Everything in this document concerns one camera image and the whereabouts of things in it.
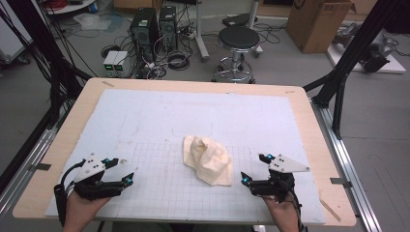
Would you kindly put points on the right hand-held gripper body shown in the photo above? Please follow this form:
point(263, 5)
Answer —
point(274, 187)

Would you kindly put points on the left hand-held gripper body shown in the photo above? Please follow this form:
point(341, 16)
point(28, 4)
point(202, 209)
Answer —
point(93, 188)

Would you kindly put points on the cream cloth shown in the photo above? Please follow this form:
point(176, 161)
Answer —
point(208, 161)

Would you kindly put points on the person's left hand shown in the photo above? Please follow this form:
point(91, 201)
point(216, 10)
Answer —
point(82, 211)

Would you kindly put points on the person's right hand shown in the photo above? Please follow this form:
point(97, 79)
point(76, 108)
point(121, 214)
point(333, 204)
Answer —
point(283, 214)

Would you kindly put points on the wooden table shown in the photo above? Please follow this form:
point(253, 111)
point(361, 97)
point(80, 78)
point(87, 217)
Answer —
point(316, 135)

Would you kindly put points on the grey metal clip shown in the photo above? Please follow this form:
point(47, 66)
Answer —
point(341, 182)
point(40, 166)

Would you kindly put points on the strip of brown tape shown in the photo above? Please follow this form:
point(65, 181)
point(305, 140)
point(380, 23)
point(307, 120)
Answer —
point(107, 83)
point(330, 208)

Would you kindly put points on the white foam mat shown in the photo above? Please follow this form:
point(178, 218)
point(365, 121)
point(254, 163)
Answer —
point(167, 112)

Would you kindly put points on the white power supply unit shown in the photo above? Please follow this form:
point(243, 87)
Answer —
point(109, 61)
point(122, 61)

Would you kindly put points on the black round stool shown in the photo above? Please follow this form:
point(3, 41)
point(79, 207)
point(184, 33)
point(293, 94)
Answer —
point(238, 38)

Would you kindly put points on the grey metal table leg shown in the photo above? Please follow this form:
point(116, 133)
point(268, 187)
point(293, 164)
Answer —
point(254, 19)
point(201, 35)

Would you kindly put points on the large black computer tower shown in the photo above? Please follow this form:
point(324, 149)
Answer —
point(143, 27)

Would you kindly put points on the flat black case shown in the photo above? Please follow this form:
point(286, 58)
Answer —
point(235, 20)

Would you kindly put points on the cardboard box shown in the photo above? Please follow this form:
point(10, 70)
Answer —
point(317, 25)

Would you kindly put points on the clear plastic bag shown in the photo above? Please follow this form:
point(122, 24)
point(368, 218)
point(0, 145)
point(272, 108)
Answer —
point(92, 21)

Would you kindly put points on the slim black computer tower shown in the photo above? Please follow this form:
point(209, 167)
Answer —
point(168, 25)

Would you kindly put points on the black and grey machine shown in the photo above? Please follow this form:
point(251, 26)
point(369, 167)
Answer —
point(375, 54)

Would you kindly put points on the white platform board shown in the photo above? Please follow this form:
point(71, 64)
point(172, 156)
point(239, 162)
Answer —
point(395, 66)

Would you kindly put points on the white panel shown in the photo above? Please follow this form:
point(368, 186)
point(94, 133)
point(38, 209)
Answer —
point(11, 38)

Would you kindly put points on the white round table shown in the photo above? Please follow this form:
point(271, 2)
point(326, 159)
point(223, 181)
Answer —
point(69, 7)

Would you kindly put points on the aluminium rail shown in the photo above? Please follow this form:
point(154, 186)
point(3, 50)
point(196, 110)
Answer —
point(25, 167)
point(345, 154)

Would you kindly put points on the black metal frame post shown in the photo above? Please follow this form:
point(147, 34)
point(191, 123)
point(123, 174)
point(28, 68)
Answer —
point(351, 54)

